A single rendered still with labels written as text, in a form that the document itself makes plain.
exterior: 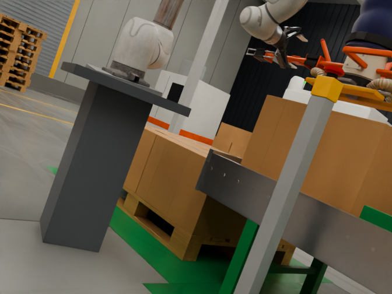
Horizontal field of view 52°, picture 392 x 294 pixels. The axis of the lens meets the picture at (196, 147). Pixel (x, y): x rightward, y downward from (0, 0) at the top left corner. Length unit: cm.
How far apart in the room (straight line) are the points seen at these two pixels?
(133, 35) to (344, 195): 108
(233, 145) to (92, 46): 536
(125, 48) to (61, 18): 1009
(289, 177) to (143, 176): 132
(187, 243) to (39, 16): 998
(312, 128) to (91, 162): 92
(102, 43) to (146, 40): 1084
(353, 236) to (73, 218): 112
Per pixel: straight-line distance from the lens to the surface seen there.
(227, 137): 974
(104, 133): 175
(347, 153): 168
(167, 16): 201
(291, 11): 171
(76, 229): 185
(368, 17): 197
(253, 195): 170
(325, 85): 141
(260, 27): 173
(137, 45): 179
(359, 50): 172
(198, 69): 568
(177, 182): 227
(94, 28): 1246
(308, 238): 154
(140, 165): 258
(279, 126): 188
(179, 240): 220
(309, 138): 138
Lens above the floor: 71
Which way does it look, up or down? 4 degrees down
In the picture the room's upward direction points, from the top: 21 degrees clockwise
